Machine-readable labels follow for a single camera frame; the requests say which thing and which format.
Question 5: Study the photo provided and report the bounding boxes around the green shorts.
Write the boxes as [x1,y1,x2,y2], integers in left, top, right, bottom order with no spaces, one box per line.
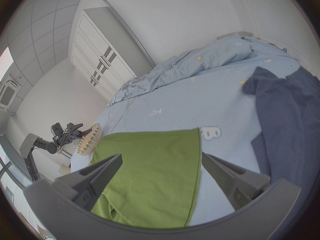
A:
[89,127,202,229]

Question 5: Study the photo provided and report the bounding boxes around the ceiling light panel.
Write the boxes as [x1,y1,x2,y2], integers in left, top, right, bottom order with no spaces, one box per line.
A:
[0,46,14,81]

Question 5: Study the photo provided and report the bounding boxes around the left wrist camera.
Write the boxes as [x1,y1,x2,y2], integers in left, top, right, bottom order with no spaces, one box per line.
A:
[51,122,63,135]

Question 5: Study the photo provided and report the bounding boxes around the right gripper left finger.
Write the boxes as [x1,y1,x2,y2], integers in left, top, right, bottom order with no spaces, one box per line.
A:
[54,153,123,211]

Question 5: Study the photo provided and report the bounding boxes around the ceiling air conditioner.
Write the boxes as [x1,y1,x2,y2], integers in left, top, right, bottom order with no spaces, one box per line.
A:
[0,74,22,111]

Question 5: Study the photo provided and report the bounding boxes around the white wardrobe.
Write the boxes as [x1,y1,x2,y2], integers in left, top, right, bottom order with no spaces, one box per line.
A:
[71,7,154,102]

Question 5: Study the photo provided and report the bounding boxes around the bed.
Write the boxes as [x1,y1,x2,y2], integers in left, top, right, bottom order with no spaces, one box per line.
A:
[70,0,320,228]

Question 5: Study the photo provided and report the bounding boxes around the round woven basket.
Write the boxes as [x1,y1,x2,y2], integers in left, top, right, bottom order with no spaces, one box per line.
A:
[76,123,103,156]

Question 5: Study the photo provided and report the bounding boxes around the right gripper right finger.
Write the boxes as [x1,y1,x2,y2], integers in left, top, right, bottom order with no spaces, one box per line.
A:
[201,152,272,212]

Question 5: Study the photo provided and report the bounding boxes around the dark blue garment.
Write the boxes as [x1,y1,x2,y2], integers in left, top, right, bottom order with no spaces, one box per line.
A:
[242,66,320,184]

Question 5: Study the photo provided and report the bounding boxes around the window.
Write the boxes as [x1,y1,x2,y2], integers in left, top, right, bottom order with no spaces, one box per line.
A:
[0,131,44,224]

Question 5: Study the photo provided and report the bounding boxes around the pale blue quilt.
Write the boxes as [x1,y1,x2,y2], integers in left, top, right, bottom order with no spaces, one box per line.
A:
[107,33,253,107]

